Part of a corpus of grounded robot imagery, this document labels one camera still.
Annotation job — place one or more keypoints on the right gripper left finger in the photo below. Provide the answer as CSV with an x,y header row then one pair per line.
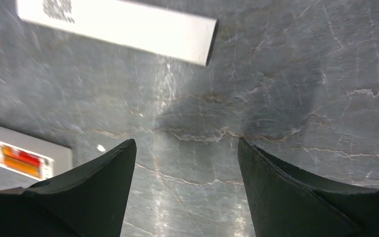
x,y
87,201

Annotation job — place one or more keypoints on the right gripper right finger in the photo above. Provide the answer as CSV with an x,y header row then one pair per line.
x,y
287,201

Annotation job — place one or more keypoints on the white remote control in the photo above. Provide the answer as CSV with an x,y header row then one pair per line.
x,y
55,159

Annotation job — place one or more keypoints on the orange battery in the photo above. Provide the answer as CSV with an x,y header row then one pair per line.
x,y
21,166

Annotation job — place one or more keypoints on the red battery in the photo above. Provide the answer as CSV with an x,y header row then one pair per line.
x,y
21,156

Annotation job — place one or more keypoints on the white remote battery cover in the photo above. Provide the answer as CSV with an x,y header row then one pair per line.
x,y
149,28

